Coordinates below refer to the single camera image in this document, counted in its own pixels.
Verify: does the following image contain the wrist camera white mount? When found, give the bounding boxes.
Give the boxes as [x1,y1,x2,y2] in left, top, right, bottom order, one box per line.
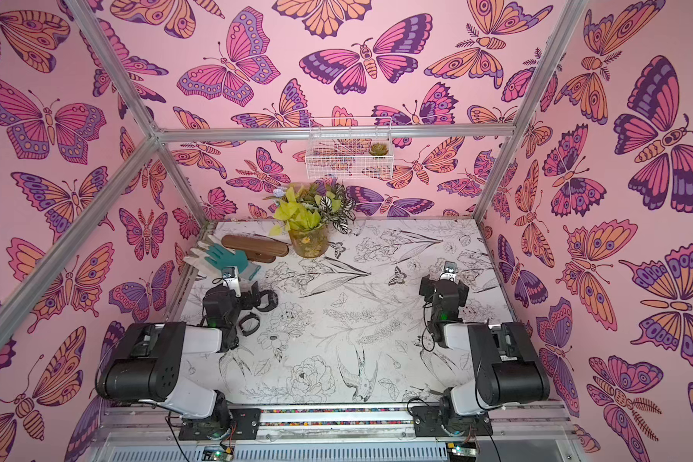
[440,261,458,282]
[221,267,239,287]

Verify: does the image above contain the wooden watch stand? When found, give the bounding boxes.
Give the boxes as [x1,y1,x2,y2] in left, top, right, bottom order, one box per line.
[221,234,290,263]

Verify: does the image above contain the white wire basket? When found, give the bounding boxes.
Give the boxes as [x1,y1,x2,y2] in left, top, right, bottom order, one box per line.
[302,115,395,181]

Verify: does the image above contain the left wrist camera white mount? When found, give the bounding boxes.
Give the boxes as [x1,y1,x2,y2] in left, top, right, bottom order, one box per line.
[221,267,239,287]

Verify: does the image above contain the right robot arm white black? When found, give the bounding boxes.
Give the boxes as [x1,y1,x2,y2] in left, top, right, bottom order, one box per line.
[406,276,550,439]

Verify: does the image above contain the aluminium frame back bar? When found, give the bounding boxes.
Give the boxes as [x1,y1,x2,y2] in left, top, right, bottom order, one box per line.
[156,123,515,144]

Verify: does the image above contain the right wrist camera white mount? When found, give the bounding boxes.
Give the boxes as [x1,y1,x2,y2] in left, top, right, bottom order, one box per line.
[440,261,458,282]

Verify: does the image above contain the teal white garden glove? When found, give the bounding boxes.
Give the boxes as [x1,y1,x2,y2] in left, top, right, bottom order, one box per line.
[183,241,261,280]

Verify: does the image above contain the aluminium frame post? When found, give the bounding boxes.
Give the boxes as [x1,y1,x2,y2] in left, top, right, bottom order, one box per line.
[0,136,157,350]
[473,0,588,224]

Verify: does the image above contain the aluminium frame left post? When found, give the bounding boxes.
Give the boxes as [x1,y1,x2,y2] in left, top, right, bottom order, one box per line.
[0,136,157,350]

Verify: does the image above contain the glass vase with plants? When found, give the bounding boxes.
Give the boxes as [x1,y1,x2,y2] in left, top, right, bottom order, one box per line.
[269,179,356,259]

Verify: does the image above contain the small succulent in basket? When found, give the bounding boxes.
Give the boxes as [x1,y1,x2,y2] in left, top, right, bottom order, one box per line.
[369,142,390,157]

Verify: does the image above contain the aluminium frame right post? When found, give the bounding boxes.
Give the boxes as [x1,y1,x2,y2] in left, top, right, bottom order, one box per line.
[473,0,588,224]

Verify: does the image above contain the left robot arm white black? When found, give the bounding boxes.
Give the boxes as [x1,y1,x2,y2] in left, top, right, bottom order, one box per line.
[95,284,251,440]

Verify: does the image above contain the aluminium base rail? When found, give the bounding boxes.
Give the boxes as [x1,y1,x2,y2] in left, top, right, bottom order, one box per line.
[94,403,573,446]

